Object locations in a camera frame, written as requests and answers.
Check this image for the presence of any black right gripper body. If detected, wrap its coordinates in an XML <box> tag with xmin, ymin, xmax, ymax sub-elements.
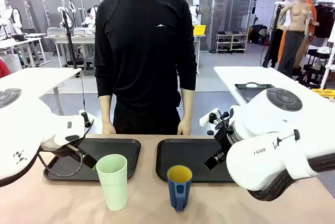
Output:
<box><xmin>214</xmin><ymin>126</ymin><xmax>235</xmax><ymax>163</ymax></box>

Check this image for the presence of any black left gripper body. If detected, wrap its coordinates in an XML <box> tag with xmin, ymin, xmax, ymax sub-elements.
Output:
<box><xmin>76</xmin><ymin>148</ymin><xmax>98</xmax><ymax>170</ymax></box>

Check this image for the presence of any pale green plastic cup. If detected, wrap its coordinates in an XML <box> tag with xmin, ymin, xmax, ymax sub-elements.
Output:
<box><xmin>96</xmin><ymin>153</ymin><xmax>128</xmax><ymax>211</ymax></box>

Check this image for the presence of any person's right forearm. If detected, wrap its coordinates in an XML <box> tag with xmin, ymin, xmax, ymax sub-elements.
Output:
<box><xmin>98</xmin><ymin>94</ymin><xmax>114</xmax><ymax>125</ymax></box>

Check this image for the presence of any person's left forearm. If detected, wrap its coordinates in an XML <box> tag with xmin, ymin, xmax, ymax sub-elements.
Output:
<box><xmin>180</xmin><ymin>87</ymin><xmax>196</xmax><ymax>124</ymax></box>

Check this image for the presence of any person's right hand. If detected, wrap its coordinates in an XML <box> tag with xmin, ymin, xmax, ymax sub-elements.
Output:
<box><xmin>102</xmin><ymin>121</ymin><xmax>117</xmax><ymax>135</ymax></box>

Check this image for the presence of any person's left hand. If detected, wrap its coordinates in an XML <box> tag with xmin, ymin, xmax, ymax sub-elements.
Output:
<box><xmin>177</xmin><ymin>119</ymin><xmax>192</xmax><ymax>136</ymax></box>

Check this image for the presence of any black plastic serving tray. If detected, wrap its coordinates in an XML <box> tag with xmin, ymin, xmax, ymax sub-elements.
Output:
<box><xmin>43</xmin><ymin>138</ymin><xmax>141</xmax><ymax>182</ymax></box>
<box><xmin>155</xmin><ymin>138</ymin><xmax>236</xmax><ymax>183</ymax></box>

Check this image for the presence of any blue mug yellow inside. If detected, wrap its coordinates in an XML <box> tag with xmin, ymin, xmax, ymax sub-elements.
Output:
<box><xmin>166</xmin><ymin>165</ymin><xmax>193</xmax><ymax>212</ymax></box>

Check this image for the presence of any white shoe rack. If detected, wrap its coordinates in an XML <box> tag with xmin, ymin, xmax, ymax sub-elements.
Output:
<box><xmin>216</xmin><ymin>32</ymin><xmax>249</xmax><ymax>54</ymax></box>

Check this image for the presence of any yellow plastic basket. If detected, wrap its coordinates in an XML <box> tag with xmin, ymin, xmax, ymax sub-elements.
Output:
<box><xmin>193</xmin><ymin>24</ymin><xmax>207</xmax><ymax>36</ymax></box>

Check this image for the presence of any person's black-shirted torso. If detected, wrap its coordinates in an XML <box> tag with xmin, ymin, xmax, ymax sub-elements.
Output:
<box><xmin>94</xmin><ymin>0</ymin><xmax>197</xmax><ymax>136</ymax></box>

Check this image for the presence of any white background workbench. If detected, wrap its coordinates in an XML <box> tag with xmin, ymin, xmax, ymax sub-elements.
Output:
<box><xmin>44</xmin><ymin>26</ymin><xmax>96</xmax><ymax>68</ymax></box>

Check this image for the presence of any black tripod stand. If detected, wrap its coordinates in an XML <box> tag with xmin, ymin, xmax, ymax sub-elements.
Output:
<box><xmin>59</xmin><ymin>8</ymin><xmax>81</xmax><ymax>79</ymax></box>

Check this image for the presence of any beige mannequin in grey trousers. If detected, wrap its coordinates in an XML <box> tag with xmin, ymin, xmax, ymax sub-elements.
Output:
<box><xmin>276</xmin><ymin>0</ymin><xmax>311</xmax><ymax>76</ymax></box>

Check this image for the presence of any white headless mannequin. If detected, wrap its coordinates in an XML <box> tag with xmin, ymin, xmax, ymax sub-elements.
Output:
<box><xmin>284</xmin><ymin>0</ymin><xmax>295</xmax><ymax>27</ymax></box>

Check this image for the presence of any rack of black clothes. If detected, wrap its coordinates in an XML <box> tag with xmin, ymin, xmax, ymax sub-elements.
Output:
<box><xmin>313</xmin><ymin>2</ymin><xmax>335</xmax><ymax>39</ymax></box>

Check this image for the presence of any mannequin in orange clothes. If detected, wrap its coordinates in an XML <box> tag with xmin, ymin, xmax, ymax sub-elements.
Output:
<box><xmin>305</xmin><ymin>0</ymin><xmax>320</xmax><ymax>46</ymax></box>

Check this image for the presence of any thin black cable loop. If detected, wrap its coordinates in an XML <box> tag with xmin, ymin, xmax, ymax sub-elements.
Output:
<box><xmin>38</xmin><ymin>152</ymin><xmax>85</xmax><ymax>178</ymax></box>

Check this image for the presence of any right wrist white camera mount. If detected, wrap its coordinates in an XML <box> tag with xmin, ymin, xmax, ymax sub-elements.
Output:
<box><xmin>199</xmin><ymin>107</ymin><xmax>231</xmax><ymax>130</ymax></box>

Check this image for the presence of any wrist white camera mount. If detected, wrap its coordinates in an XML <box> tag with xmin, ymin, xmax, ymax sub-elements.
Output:
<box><xmin>78</xmin><ymin>109</ymin><xmax>98</xmax><ymax>129</ymax></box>
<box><xmin>199</xmin><ymin>107</ymin><xmax>231</xmax><ymax>130</ymax></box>

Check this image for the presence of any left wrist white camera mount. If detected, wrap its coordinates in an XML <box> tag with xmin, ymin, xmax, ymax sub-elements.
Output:
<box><xmin>78</xmin><ymin>109</ymin><xmax>98</xmax><ymax>129</ymax></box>

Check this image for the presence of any black tray with handle cutout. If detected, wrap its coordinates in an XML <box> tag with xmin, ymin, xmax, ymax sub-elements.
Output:
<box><xmin>234</xmin><ymin>82</ymin><xmax>276</xmax><ymax>104</ymax></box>

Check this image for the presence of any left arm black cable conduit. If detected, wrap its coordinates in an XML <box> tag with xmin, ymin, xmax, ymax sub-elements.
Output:
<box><xmin>0</xmin><ymin>153</ymin><xmax>40</xmax><ymax>188</ymax></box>

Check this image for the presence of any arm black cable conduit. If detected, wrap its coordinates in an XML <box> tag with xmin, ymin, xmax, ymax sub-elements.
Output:
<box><xmin>0</xmin><ymin>153</ymin><xmax>40</xmax><ymax>188</ymax></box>
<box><xmin>248</xmin><ymin>152</ymin><xmax>335</xmax><ymax>203</ymax></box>

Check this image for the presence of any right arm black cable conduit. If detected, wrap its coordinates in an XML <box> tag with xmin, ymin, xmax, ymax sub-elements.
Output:
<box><xmin>248</xmin><ymin>152</ymin><xmax>335</xmax><ymax>203</ymax></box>

